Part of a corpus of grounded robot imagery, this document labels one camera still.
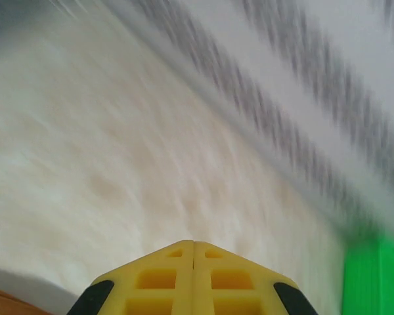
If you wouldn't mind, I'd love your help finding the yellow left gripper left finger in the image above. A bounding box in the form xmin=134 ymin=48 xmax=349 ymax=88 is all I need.
xmin=66 ymin=240 xmax=194 ymax=315

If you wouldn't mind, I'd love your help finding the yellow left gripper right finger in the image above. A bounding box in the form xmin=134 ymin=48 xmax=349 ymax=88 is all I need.
xmin=193 ymin=241 xmax=320 ymax=315

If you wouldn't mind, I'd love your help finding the green plastic basket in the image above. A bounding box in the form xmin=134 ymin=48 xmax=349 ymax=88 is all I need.
xmin=340 ymin=234 xmax=394 ymax=315

